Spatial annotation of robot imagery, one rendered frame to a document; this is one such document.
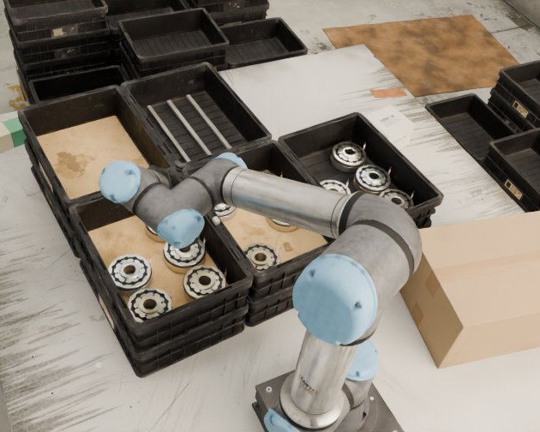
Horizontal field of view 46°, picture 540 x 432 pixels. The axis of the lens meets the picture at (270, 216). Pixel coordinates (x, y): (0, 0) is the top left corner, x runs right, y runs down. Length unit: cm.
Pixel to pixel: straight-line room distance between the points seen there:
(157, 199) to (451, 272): 81
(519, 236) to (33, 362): 127
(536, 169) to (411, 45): 153
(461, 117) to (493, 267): 162
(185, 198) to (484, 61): 327
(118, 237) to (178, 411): 46
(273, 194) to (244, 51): 209
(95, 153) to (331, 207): 101
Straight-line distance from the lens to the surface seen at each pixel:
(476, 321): 158
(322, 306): 87
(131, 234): 167
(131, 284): 154
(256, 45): 318
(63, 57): 306
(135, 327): 139
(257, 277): 147
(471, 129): 317
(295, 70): 248
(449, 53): 419
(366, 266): 87
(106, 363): 162
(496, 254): 174
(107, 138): 194
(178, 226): 111
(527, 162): 294
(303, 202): 104
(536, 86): 343
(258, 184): 111
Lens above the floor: 211
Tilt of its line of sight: 48 degrees down
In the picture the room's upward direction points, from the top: 9 degrees clockwise
